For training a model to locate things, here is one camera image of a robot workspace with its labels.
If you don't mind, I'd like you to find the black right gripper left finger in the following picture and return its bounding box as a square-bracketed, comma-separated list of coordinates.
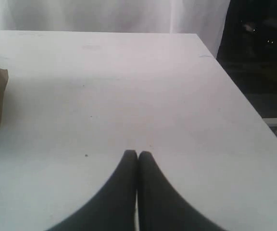
[50, 150, 138, 231]

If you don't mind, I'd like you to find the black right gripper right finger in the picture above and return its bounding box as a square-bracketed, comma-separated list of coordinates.
[138, 151, 222, 231]

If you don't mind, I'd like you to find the white backdrop curtain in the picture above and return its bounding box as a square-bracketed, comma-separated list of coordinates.
[0, 0, 230, 55]

